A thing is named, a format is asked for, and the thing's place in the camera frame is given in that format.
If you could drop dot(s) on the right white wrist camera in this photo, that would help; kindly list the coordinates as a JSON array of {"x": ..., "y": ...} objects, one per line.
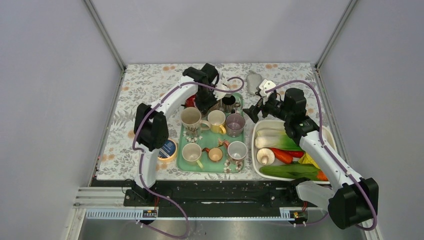
[{"x": 264, "y": 89}]

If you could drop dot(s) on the green cucumber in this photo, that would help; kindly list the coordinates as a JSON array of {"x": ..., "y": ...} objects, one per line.
[{"x": 291, "y": 171}]

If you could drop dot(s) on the light green mug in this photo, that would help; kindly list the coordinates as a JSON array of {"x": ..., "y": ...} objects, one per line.
[{"x": 192, "y": 154}]

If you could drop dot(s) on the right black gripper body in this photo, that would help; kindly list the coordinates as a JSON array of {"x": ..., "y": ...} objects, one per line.
[{"x": 269, "y": 105}]

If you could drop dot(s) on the cream floral tall mug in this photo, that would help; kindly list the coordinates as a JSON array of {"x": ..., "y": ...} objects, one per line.
[{"x": 191, "y": 119}]

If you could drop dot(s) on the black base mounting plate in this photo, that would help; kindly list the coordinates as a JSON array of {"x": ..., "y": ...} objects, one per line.
[{"x": 266, "y": 193}]

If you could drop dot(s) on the mauve mug black handle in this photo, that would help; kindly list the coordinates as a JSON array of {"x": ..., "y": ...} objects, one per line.
[{"x": 234, "y": 124}]

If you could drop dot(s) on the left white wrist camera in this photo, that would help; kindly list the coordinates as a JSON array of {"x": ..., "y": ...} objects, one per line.
[{"x": 222, "y": 89}]

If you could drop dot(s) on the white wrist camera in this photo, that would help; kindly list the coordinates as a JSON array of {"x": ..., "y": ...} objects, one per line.
[
  {"x": 264, "y": 89},
  {"x": 222, "y": 89}
]

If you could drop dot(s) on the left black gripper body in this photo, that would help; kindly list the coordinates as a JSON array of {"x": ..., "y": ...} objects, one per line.
[{"x": 204, "y": 99}]

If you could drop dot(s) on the small orange mug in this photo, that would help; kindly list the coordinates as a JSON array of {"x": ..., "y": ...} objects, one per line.
[{"x": 214, "y": 154}]

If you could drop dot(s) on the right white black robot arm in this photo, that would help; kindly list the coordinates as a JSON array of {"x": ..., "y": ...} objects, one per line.
[{"x": 351, "y": 199}]

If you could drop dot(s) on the blue-topped tape roll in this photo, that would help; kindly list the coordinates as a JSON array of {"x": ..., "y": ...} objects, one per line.
[{"x": 168, "y": 152}]

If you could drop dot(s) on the yellow mug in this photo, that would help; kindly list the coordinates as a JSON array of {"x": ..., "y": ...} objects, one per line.
[{"x": 217, "y": 119}]

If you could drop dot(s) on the yellow napa cabbage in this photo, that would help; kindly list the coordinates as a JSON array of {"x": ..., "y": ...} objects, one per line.
[{"x": 307, "y": 159}]

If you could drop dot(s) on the white mushroom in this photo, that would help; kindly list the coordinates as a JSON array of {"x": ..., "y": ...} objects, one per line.
[{"x": 265, "y": 156}]

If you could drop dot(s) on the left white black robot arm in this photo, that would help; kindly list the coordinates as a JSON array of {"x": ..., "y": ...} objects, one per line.
[{"x": 151, "y": 120}]

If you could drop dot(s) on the bok choy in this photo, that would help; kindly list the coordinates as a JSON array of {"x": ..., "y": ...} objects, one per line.
[{"x": 274, "y": 138}]

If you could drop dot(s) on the dark brown mug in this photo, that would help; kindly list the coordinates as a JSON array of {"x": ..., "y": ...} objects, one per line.
[{"x": 229, "y": 103}]

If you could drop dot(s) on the white rectangular basin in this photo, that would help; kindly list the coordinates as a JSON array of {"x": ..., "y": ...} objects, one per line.
[{"x": 266, "y": 124}]

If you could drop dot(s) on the red mug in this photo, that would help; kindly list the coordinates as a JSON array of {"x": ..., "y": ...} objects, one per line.
[{"x": 190, "y": 102}]

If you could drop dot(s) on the green floral tray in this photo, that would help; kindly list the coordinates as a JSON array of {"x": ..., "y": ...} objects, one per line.
[{"x": 208, "y": 139}]

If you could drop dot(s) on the white slotted cable duct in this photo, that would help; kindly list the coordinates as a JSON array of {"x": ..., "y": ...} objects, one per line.
[{"x": 149, "y": 214}]

